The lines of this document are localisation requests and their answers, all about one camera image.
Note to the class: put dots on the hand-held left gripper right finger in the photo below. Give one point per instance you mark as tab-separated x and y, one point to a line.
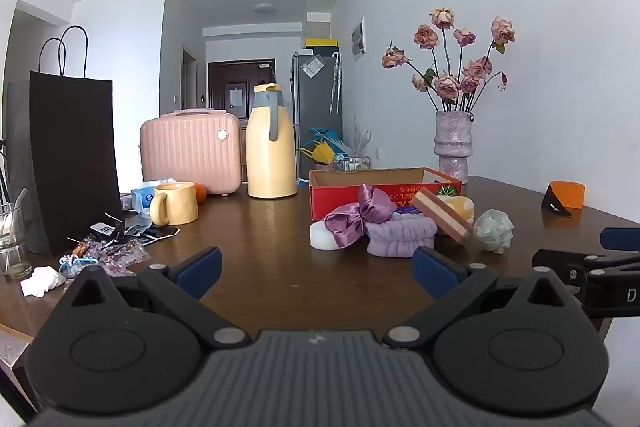
435	272

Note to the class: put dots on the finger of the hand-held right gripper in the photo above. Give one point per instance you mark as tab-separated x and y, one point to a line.
557	264
620	239

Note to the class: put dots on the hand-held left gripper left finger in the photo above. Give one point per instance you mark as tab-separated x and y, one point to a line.
200	269

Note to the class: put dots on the lavender terry headband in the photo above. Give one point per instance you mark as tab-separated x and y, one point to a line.
395	234

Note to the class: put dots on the pale green bath puff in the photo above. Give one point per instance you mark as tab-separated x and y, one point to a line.
495	229

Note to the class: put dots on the purple satin bow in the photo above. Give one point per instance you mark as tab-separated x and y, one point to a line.
375	207

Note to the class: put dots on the red cardboard box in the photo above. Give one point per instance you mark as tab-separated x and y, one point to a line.
340	197

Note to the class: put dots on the black white paper cards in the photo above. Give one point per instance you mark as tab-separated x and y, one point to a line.
155	233

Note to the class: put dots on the pink cream striped sponge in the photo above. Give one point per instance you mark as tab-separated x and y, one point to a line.
442	214

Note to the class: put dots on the yellow ceramic mug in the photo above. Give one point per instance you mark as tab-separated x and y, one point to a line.
177	204

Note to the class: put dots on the yellow sponge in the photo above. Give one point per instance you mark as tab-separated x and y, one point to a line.
462	207

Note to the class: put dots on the orange fruit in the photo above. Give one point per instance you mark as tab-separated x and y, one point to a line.
201	193

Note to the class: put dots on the pile of snack wrappers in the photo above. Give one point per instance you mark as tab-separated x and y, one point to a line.
117	253

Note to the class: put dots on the blue white tissue pack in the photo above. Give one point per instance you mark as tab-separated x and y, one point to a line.
142	198

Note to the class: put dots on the pink hard suitcase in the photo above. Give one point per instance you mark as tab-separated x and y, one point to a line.
190	152

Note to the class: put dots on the blue plastic clip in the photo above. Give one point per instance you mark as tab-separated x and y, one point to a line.
77	263

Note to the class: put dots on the purple ceramic vase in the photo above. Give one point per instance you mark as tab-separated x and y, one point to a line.
452	147

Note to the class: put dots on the yellow thermos jug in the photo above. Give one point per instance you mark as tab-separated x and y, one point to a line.
270	162

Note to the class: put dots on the metal trolley rack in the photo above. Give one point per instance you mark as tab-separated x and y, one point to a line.
352	164

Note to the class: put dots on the white feathery stems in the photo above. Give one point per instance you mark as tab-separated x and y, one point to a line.
361	138

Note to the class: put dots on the crumpled white tissue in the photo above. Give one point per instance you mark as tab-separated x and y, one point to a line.
42	282

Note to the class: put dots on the yellow watering can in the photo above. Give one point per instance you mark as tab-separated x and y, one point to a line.
320	153

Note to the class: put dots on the black paper bag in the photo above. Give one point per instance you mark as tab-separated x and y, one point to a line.
70	157

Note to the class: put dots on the blue plastic item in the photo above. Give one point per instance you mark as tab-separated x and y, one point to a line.
325	137

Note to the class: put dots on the paper sheet on door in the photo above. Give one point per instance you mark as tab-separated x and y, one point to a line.
236	95

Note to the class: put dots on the dark brown door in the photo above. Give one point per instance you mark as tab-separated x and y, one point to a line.
220	92

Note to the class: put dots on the glass jar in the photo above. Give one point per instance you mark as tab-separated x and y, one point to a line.
15	257

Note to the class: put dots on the bunch of dried roses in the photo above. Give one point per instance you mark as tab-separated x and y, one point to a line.
446	86

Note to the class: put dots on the grey refrigerator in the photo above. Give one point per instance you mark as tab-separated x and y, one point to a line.
315	107

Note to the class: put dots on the hanging folded umbrella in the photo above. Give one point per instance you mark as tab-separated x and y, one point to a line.
335	82

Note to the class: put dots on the paper note on refrigerator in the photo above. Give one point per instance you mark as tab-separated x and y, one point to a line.
312	67

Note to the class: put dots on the yellow box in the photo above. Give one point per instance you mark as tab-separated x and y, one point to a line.
322	42

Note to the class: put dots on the round ceiling lamp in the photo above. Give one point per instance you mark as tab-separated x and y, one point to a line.
265	8

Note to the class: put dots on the white wall panel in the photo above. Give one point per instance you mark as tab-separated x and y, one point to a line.
358	38

